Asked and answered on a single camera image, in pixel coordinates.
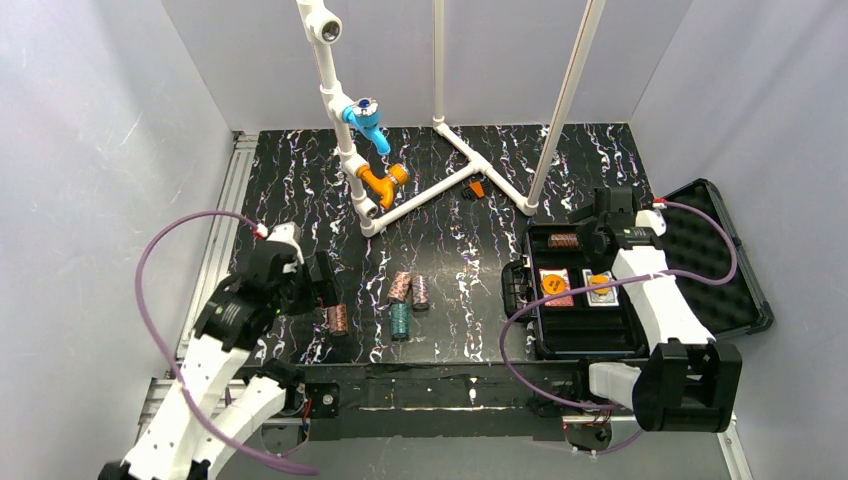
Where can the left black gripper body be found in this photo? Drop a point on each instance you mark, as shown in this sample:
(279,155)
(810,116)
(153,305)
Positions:
(324,283)

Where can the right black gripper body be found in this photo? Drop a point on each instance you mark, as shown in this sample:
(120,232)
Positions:
(592,234)

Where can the red black chip stack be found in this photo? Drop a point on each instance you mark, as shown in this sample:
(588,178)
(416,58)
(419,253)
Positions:
(571,241)
(337,320)
(558,241)

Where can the green blue chip stack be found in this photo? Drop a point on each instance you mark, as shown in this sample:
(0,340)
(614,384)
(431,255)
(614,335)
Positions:
(399,320)

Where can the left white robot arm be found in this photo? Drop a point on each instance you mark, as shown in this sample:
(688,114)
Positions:
(228,316)

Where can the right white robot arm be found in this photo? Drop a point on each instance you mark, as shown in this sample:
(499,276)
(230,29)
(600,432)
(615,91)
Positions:
(689,382)

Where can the yellow dealer button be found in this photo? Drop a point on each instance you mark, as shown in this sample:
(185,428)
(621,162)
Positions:
(600,284)

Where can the orange white chip stack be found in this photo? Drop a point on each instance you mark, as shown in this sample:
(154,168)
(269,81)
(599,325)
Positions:
(400,287)

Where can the white card deck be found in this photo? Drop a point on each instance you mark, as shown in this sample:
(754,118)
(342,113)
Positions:
(601,297)

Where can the black poker carrying case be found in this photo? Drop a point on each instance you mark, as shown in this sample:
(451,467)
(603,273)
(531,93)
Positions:
(736,308)

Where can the yellow big blind button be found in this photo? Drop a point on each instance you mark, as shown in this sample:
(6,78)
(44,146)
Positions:
(554,283)

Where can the red card deck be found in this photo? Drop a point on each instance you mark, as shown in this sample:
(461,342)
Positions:
(557,301)

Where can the orange plastic faucet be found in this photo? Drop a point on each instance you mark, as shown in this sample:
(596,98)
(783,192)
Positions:
(385,187)

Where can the small orange black clip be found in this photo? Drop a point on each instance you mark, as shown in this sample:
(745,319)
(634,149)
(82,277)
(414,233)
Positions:
(475,190)

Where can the blue plastic faucet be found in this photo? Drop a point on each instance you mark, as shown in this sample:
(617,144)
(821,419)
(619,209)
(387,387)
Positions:
(364,115)

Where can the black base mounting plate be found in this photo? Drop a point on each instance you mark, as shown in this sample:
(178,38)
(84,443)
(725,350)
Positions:
(428,400)

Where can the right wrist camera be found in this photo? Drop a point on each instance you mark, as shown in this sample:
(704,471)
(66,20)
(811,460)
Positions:
(652,217)

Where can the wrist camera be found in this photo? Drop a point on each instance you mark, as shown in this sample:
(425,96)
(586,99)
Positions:
(652,217)
(290,234)

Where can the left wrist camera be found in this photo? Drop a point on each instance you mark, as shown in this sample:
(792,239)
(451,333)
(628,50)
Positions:
(290,234)

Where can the aluminium frame rail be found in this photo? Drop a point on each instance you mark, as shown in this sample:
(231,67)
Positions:
(218,265)

